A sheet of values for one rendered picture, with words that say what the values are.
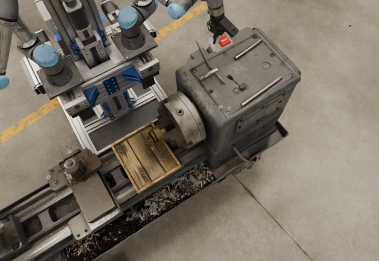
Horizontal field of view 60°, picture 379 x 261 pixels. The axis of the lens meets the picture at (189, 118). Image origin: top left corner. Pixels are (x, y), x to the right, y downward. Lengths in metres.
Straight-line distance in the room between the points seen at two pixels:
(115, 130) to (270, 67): 1.53
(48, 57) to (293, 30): 2.67
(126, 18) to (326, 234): 2.22
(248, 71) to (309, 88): 1.63
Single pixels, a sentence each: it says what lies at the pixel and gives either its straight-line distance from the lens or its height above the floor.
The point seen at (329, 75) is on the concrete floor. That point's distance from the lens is 3.60.
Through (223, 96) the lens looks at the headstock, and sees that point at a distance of 1.78.
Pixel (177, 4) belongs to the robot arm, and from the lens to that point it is 1.54.
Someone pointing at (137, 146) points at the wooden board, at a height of 0.89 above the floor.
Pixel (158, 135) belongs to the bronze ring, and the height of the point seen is 1.12.
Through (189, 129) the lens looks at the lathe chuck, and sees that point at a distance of 1.76.
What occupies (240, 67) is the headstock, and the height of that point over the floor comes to 1.26.
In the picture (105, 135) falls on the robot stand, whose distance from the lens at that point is 2.92.
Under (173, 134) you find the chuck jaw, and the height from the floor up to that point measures 1.11.
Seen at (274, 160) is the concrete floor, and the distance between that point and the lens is 3.03.
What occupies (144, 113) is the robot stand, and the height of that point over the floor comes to 0.21.
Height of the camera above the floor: 2.80
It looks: 64 degrees down
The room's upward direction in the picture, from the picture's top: 3 degrees counter-clockwise
